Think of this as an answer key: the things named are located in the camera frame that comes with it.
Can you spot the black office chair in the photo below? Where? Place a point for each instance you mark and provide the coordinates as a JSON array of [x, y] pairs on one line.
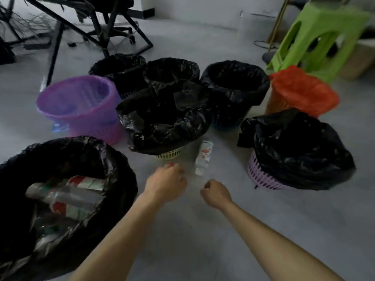
[[117, 14]]

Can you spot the purple plastic basket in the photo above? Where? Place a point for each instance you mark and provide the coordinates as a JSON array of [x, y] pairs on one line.
[[85, 111]]

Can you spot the person's right hand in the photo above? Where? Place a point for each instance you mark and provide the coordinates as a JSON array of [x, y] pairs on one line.
[[216, 195]]

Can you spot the pink plastic basket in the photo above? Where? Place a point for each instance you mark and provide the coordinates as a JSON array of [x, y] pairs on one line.
[[260, 175]]

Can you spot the orange bag lined bin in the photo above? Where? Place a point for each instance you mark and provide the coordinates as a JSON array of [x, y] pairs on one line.
[[301, 90]]

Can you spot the large black bag lined bin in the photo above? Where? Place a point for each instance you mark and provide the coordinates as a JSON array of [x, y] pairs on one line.
[[96, 225]]

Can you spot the person's right forearm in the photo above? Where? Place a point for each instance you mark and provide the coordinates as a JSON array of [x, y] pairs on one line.
[[272, 245]]

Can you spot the black metal table frame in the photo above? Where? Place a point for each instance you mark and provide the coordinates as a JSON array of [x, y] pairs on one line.
[[99, 37]]

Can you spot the pile of plastic bottles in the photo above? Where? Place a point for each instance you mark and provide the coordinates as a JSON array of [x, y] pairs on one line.
[[64, 201]]

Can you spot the blue plastic bag scrap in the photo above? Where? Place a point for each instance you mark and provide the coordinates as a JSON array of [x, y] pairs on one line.
[[60, 127]]

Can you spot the person's left hand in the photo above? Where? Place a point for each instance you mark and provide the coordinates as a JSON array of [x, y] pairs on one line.
[[164, 184]]

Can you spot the person's right fingers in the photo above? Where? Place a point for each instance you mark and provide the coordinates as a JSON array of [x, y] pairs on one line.
[[206, 188]]

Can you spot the black bag on cream basket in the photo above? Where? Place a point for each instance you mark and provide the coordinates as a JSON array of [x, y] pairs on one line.
[[164, 119]]

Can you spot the person's left forearm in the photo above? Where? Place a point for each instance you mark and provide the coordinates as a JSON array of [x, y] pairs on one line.
[[123, 239]]

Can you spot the green plastic stool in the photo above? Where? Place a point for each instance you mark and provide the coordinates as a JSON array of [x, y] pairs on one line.
[[319, 26]]

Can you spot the black bag on pink basket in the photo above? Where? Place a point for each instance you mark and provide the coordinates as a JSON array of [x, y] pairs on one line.
[[301, 149]]

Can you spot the white plastic bottle red label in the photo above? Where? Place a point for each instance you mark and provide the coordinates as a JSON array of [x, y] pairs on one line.
[[204, 157]]

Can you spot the black power strip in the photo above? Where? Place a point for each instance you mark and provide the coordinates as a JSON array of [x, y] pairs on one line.
[[36, 44]]

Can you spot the person's left fingers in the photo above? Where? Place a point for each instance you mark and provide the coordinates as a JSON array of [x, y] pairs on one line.
[[178, 176]]

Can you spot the brass floor stand pole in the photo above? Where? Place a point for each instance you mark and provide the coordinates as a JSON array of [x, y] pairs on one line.
[[278, 23]]

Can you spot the cream plastic basket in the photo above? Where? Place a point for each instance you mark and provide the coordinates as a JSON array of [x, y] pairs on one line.
[[171, 154]]

